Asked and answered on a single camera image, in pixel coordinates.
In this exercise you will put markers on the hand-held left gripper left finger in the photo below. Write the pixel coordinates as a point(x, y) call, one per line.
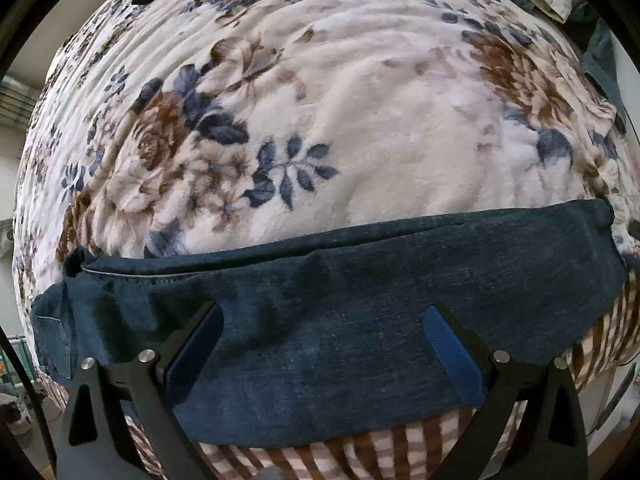
point(192, 360)

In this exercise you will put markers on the blue denim cloth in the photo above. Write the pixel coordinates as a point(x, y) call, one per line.
point(602, 60)

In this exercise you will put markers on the brown checked bed sheet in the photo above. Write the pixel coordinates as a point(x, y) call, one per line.
point(400, 455)

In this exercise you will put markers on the dark blue denim pants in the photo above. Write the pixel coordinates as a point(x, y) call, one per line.
point(325, 320)

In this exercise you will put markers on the floral fleece blanket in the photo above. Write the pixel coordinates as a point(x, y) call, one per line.
point(375, 135)

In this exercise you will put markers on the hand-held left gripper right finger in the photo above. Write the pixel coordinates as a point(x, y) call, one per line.
point(457, 360)

